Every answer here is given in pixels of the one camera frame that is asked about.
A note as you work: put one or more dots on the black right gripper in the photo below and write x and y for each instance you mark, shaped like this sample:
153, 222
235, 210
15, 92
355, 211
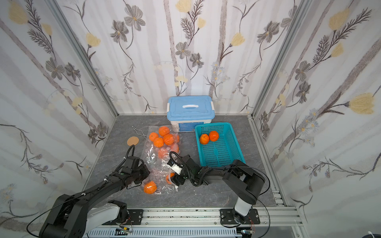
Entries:
177, 177

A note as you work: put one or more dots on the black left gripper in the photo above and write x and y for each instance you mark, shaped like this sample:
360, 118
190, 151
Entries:
143, 174

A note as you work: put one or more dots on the clear zip-top bag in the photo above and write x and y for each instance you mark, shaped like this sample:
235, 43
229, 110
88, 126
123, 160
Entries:
149, 149
158, 171

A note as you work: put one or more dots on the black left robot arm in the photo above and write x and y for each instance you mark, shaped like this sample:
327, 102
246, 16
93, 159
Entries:
68, 216

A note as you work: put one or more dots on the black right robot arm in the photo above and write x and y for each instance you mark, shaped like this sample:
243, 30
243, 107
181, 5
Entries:
245, 181

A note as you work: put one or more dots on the round cork coaster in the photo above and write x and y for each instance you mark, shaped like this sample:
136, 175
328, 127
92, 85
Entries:
134, 140

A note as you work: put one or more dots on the teal plastic basket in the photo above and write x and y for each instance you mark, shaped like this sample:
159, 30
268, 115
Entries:
222, 152

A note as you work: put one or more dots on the blue lidded storage box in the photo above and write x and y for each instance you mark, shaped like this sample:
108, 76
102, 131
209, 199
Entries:
186, 112

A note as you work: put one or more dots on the aluminium mounting rail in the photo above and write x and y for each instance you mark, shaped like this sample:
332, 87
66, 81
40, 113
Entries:
276, 222

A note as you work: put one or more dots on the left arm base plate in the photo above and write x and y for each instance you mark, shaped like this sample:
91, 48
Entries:
129, 217

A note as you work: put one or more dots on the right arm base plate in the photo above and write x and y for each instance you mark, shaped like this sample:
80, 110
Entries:
229, 217

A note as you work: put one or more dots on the white slotted cable duct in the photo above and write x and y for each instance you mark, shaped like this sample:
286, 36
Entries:
203, 232

